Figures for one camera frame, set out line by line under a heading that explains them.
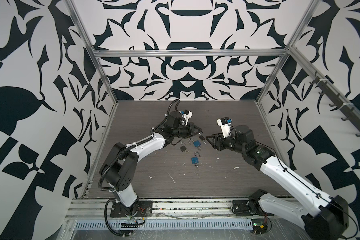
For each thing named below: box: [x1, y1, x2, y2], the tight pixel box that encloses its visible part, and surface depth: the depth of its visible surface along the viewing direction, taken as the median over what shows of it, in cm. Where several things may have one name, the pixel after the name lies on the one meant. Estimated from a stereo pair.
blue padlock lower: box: [191, 151, 201, 164], surface depth 91 cm
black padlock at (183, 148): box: [180, 141, 187, 152], surface depth 97 cm
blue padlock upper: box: [188, 138, 202, 148], surface depth 99 cm
